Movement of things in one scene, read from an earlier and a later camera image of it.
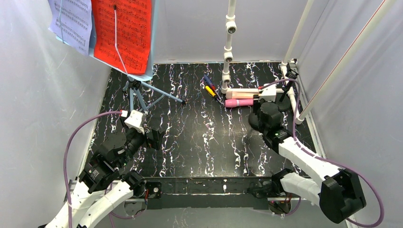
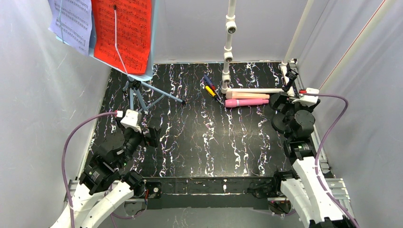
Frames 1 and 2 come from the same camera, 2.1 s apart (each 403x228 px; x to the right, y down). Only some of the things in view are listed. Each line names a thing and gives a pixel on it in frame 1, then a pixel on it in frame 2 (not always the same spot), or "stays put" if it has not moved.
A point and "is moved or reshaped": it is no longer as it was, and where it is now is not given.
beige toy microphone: x=240 y=95 stays put
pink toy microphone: x=239 y=102 stays put
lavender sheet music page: x=71 y=21 stays put
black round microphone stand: x=254 y=120 is moved or reshaped
